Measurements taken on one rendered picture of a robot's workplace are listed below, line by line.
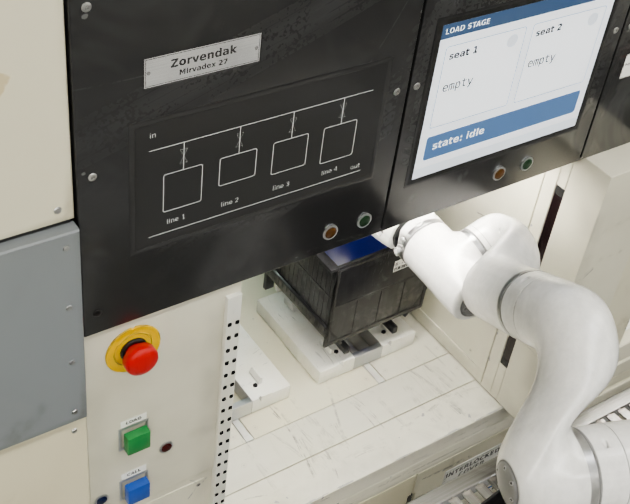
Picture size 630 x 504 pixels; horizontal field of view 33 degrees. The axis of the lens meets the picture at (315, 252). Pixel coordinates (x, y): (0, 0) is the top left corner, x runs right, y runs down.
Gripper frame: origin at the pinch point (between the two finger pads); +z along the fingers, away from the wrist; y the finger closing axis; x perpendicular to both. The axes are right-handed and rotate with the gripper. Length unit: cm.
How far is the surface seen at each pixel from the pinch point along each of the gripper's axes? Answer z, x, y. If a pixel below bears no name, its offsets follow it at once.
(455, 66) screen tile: -30, 40, -13
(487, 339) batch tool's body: -20.5, -25.2, 16.9
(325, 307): -9.2, -17.2, -9.9
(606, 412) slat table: -31, -46, 43
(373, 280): -10.0, -13.7, -1.7
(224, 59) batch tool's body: -32, 48, -43
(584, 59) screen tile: -28.5, 35.4, 10.0
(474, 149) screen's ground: -29.5, 26.2, -6.0
